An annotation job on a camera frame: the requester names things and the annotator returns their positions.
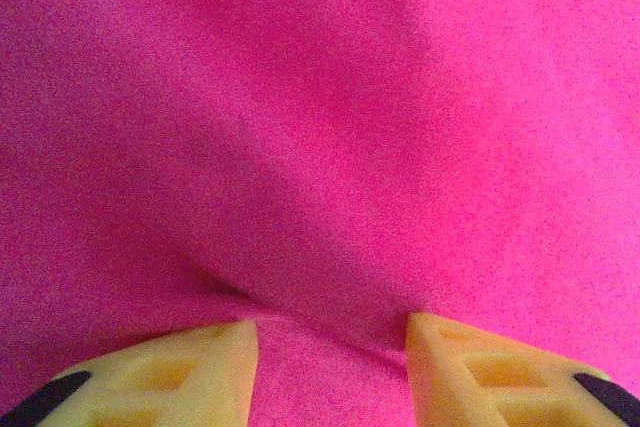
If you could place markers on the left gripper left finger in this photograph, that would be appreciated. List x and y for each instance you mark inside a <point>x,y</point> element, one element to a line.
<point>175,387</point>

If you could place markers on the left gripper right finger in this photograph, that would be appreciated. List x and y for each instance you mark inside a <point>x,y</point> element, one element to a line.
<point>475,387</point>

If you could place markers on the red t-shirt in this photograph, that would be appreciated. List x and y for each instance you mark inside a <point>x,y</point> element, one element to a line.
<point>320,97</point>

